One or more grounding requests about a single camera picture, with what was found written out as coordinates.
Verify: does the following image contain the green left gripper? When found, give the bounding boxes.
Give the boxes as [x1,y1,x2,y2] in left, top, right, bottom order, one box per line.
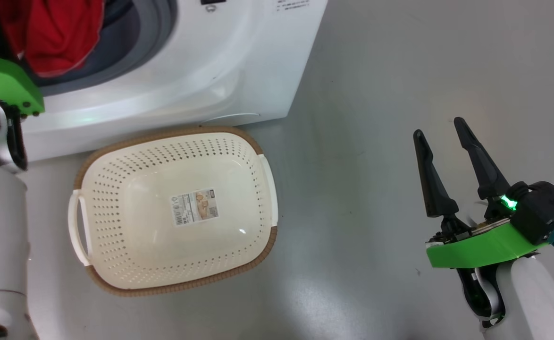
[0,0,45,116]

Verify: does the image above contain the cream perforated laundry basket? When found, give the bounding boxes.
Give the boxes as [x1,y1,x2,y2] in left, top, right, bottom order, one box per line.
[68,126,278,297]

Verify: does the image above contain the red and white garment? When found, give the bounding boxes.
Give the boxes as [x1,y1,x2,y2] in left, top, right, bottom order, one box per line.
[0,0,105,77]

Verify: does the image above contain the white front-load washing machine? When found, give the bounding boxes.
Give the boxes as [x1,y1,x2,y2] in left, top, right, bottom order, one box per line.
[0,0,328,163]

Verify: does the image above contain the paper label inside basket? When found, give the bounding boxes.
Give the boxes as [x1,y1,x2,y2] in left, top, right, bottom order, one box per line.
[170,189,219,226]

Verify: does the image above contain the grey rubber door gasket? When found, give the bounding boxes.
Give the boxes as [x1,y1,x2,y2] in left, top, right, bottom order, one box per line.
[34,0,178,89]

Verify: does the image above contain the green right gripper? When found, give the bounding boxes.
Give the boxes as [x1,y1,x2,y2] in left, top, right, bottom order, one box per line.
[413,117,549,270]

